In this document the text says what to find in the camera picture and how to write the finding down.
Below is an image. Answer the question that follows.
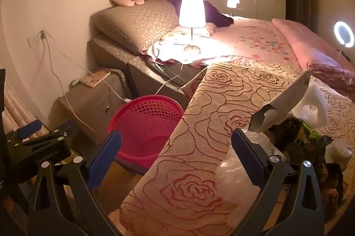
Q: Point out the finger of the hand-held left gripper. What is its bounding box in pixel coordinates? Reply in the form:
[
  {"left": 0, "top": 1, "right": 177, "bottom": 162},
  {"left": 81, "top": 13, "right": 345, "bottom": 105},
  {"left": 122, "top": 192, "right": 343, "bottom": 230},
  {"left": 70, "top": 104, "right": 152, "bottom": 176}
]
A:
[
  {"left": 6, "top": 120, "right": 43, "bottom": 146},
  {"left": 22, "top": 118, "right": 81, "bottom": 148}
]

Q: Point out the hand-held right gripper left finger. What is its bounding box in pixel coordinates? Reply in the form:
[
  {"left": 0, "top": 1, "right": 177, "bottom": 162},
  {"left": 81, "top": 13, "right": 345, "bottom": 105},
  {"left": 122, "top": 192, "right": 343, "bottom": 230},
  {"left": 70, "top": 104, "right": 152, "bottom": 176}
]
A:
[{"left": 28, "top": 129, "right": 124, "bottom": 236}]

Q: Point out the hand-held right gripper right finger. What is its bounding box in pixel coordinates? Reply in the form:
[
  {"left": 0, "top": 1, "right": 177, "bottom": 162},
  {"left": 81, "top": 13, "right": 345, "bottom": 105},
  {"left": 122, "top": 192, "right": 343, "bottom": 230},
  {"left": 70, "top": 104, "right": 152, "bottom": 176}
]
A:
[{"left": 231, "top": 128, "right": 325, "bottom": 236}]

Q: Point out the clear plastic bag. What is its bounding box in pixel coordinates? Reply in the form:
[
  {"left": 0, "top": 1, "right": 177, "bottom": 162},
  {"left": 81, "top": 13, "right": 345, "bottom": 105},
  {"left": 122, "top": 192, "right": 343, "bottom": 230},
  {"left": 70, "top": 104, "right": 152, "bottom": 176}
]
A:
[{"left": 216, "top": 128, "right": 268, "bottom": 199}]

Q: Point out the red plastic basket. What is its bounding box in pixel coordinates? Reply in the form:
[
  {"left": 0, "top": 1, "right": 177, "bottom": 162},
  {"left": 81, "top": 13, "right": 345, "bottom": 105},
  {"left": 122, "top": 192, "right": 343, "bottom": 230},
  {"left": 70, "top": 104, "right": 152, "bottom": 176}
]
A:
[{"left": 108, "top": 95, "right": 185, "bottom": 168}]

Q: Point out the long white cardboard box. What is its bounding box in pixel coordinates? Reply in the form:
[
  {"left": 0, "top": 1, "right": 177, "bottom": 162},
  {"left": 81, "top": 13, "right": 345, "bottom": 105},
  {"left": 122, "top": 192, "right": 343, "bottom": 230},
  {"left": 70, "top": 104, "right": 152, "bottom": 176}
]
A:
[{"left": 249, "top": 71, "right": 312, "bottom": 132}]

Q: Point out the brown nightstand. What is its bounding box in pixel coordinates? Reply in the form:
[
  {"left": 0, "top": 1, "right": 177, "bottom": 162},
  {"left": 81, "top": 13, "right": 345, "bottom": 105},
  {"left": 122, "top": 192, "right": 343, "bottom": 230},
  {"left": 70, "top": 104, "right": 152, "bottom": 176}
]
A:
[{"left": 48, "top": 67, "right": 134, "bottom": 142}]

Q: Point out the rose patterned blanket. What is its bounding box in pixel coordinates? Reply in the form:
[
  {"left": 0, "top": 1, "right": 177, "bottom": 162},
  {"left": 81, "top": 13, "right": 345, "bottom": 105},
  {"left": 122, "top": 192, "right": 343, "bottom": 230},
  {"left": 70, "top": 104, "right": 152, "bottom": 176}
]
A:
[{"left": 119, "top": 61, "right": 355, "bottom": 236}]

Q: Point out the green snack packet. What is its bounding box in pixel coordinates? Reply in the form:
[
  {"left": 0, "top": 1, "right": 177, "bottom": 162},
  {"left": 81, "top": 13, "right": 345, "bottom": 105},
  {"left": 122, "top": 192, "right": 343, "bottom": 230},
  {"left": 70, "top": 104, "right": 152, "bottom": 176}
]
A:
[{"left": 301, "top": 121, "right": 333, "bottom": 159}]

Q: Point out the colourful booklet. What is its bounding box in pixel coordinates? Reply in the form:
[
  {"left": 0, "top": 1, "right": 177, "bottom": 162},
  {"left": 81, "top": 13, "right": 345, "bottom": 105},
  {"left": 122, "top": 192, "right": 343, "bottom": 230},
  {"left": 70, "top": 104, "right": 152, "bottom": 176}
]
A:
[{"left": 78, "top": 70, "right": 111, "bottom": 88}]

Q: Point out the grey mattress sheet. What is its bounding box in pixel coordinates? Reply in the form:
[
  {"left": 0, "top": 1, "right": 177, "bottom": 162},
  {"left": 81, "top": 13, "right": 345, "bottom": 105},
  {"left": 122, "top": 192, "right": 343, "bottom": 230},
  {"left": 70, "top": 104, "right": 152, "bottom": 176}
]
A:
[{"left": 148, "top": 59, "right": 201, "bottom": 85}]

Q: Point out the pink floral bedsheet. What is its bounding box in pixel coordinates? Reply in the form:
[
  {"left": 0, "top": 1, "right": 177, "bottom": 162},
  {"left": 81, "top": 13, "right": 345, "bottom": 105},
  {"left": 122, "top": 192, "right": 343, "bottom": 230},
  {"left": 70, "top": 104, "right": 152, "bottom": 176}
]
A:
[{"left": 141, "top": 16, "right": 303, "bottom": 70}]

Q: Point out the folded pink quilt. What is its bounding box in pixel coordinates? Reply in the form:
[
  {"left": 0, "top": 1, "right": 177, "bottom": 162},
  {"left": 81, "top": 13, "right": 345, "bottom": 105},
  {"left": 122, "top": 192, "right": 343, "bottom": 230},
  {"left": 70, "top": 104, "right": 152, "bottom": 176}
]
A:
[{"left": 272, "top": 18, "right": 355, "bottom": 98}]

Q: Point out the white floral pillow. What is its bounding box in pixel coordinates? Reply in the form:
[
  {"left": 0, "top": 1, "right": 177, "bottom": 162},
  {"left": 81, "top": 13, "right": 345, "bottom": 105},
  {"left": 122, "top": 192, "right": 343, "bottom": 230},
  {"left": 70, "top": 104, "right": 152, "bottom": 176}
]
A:
[{"left": 141, "top": 25, "right": 211, "bottom": 63}]

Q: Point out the beige patterned headboard cushion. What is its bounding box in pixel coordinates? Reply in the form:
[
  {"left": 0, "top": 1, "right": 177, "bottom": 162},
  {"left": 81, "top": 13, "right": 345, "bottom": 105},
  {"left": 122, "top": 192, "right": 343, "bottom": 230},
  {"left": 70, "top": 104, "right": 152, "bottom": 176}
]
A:
[{"left": 96, "top": 0, "right": 181, "bottom": 55}]

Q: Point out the dark purple clothing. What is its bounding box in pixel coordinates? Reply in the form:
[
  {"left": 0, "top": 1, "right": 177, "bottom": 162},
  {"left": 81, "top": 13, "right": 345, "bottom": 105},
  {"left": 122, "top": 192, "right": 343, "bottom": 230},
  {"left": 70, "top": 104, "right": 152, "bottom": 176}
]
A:
[{"left": 173, "top": 0, "right": 235, "bottom": 27}]

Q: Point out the white shade table lamp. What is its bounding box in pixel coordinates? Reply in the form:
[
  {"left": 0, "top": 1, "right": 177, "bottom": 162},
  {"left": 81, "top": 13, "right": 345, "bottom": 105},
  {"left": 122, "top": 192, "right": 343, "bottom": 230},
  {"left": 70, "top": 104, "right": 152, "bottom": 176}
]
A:
[{"left": 177, "top": 0, "right": 207, "bottom": 55}]

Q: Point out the small bedside lamp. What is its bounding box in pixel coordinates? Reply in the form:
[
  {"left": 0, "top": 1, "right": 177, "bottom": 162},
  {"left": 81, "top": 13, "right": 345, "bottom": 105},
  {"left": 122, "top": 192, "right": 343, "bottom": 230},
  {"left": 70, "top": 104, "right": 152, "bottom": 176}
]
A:
[{"left": 226, "top": 0, "right": 240, "bottom": 17}]

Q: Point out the thin white cable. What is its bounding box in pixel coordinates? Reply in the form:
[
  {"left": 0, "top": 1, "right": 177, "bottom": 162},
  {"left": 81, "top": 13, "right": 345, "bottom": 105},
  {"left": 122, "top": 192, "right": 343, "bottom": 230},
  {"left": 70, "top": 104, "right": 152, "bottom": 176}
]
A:
[{"left": 41, "top": 36, "right": 97, "bottom": 138}]

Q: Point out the white charging cable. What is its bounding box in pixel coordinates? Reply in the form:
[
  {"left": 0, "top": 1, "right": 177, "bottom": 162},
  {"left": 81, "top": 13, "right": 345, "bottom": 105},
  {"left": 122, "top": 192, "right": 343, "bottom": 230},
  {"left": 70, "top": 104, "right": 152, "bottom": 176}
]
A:
[{"left": 43, "top": 32, "right": 132, "bottom": 103}]

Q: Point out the white lamp cord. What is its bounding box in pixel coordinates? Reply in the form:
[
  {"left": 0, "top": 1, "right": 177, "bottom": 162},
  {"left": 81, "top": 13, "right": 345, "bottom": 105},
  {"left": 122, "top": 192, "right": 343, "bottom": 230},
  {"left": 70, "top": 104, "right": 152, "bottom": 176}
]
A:
[{"left": 155, "top": 63, "right": 185, "bottom": 95}]

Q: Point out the patterned upholstered bed frame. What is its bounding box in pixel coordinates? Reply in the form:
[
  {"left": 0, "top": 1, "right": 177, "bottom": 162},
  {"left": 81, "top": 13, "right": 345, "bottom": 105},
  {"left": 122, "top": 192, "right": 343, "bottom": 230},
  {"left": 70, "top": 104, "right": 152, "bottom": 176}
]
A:
[{"left": 87, "top": 33, "right": 206, "bottom": 103}]

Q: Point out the white ring light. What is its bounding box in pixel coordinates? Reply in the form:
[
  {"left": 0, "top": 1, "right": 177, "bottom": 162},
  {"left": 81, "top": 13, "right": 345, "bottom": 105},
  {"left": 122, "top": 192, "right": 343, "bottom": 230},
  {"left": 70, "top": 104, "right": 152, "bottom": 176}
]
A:
[{"left": 333, "top": 20, "right": 355, "bottom": 65}]

